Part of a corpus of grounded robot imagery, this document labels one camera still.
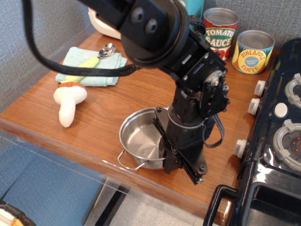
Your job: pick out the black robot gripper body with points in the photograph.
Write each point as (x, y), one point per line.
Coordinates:
(184, 138)

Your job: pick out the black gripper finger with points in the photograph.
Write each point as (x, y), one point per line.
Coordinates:
(173, 161)
(163, 148)

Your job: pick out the stainless steel pan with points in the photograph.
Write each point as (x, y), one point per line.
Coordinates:
(140, 140)

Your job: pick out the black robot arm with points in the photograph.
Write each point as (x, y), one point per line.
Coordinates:
(157, 34)

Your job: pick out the black toy stove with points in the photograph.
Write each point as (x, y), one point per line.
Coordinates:
(269, 188)

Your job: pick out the plush white mushroom toy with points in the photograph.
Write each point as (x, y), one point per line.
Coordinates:
(68, 95)

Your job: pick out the pineapple slices can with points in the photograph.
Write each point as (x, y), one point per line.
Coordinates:
(252, 51)

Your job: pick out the light blue folded cloth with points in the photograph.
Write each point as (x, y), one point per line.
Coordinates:
(77, 56)

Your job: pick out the tomato sauce can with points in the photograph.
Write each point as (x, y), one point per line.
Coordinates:
(221, 25)

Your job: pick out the teal toy microwave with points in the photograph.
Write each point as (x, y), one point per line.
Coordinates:
(194, 9)

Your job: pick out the orange object in corner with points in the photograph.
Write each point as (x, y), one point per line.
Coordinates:
(18, 222)

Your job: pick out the spoon with green handle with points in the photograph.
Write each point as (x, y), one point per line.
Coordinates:
(106, 51)

